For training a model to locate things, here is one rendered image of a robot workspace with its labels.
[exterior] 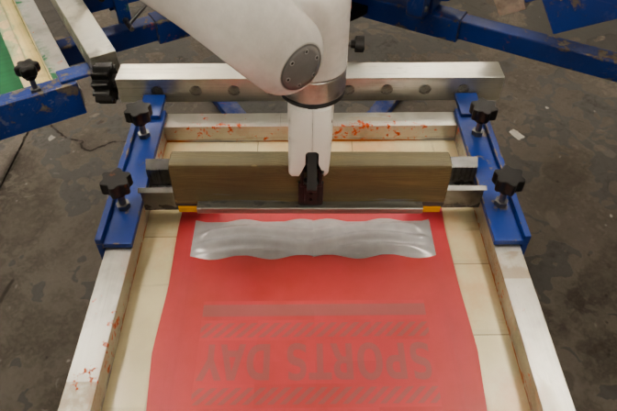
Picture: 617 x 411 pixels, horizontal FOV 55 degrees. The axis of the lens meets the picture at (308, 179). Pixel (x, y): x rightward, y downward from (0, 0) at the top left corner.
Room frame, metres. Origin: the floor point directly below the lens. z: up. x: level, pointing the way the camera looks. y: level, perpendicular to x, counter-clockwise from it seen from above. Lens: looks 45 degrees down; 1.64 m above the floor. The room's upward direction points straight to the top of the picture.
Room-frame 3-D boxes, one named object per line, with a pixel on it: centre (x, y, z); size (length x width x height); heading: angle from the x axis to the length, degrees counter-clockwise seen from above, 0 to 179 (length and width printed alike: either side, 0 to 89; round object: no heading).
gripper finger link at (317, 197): (0.51, 0.00, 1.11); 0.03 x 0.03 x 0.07; 1
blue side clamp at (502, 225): (0.67, -0.28, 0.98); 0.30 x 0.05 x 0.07; 1
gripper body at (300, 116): (0.55, 0.00, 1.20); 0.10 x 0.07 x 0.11; 1
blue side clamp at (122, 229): (0.67, 0.27, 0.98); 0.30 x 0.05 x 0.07; 1
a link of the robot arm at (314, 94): (0.55, 0.00, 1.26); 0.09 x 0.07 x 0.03; 1
